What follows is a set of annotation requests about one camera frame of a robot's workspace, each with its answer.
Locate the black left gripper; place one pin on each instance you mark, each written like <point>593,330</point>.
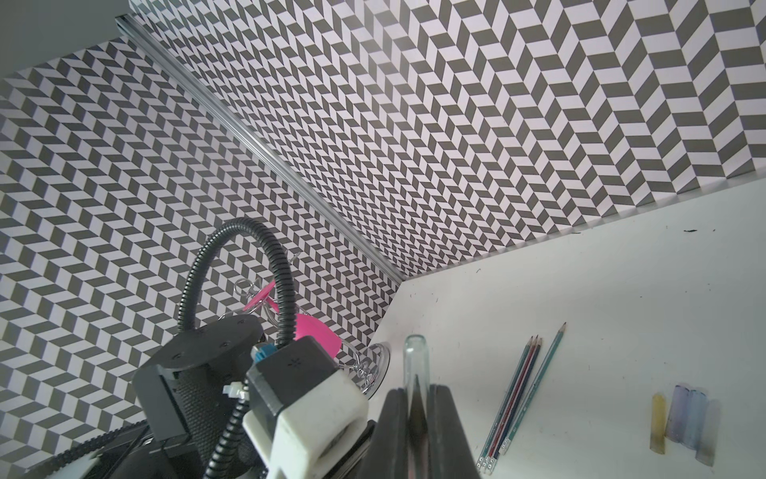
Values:
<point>347,467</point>

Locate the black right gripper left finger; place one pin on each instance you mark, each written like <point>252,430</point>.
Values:
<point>387,455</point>

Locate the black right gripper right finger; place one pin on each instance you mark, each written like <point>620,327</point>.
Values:
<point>449,454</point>

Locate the teal pencil clear cap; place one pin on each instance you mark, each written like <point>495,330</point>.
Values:
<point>509,392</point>

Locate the red pencil blue cap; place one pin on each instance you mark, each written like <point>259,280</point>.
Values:
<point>514,404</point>

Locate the green tinted pencil cap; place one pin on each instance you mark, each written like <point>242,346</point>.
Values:
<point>416,371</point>

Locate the yellow pencil cap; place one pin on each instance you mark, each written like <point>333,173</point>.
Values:
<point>658,424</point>

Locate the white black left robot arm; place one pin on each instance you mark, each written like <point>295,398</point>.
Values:
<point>190,422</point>

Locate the pink plastic wine glass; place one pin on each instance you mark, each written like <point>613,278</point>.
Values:
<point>261,301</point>

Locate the wire glass rack stand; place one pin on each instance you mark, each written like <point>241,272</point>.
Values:
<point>366,366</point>

